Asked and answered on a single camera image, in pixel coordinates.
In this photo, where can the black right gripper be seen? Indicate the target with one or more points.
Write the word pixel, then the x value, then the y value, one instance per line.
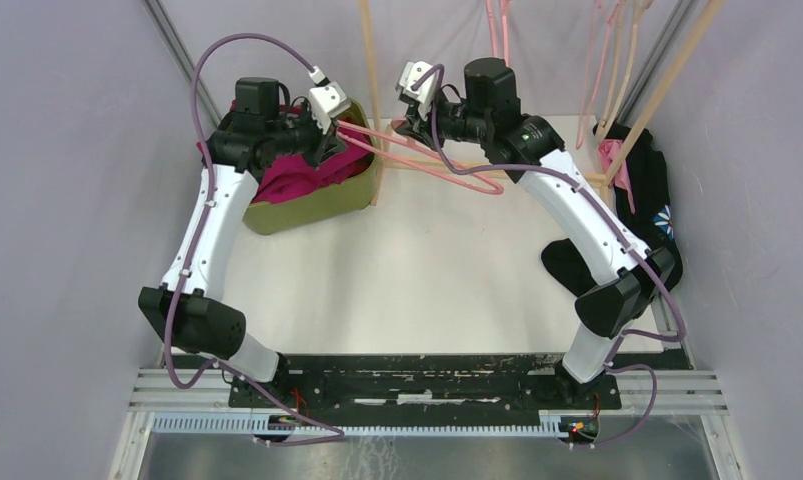
pixel 419 128

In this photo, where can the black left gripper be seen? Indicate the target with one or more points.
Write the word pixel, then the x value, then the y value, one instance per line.
pixel 325 145

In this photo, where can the pink hanger of magenta skirt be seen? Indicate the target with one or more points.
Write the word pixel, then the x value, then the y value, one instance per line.
pixel 425 161

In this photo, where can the magenta pleated skirt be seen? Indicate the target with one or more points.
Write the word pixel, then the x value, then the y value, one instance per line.
pixel 267 152

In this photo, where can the pink wire hanger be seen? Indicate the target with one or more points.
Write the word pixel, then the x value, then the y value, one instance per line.
pixel 603 18

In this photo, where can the beige plastic hanger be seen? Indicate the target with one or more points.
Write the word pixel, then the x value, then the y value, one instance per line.
pixel 627 20

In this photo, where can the pink plastic hanger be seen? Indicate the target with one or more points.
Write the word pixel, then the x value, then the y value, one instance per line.
pixel 497 22

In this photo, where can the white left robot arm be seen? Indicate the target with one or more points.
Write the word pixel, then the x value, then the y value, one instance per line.
pixel 187 310

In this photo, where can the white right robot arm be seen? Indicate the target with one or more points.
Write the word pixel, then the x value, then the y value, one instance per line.
pixel 627 273

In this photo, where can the olive green plastic basket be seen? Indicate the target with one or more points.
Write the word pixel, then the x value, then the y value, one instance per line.
pixel 321 199

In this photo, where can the black shirt with flower print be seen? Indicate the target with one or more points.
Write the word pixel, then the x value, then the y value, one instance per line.
pixel 643 204

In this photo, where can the wooden clothes rack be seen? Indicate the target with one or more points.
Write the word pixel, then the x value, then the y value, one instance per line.
pixel 602 182

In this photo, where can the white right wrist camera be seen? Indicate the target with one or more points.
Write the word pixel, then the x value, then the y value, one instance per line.
pixel 417 86

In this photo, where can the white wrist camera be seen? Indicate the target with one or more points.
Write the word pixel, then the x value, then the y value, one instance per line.
pixel 417 86
pixel 327 100

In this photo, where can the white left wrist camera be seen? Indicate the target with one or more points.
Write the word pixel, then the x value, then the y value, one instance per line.
pixel 327 100

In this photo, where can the aluminium corner rail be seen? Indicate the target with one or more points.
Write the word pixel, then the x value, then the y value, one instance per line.
pixel 179 52

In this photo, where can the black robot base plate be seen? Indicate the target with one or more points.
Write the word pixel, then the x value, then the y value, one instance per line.
pixel 435 390

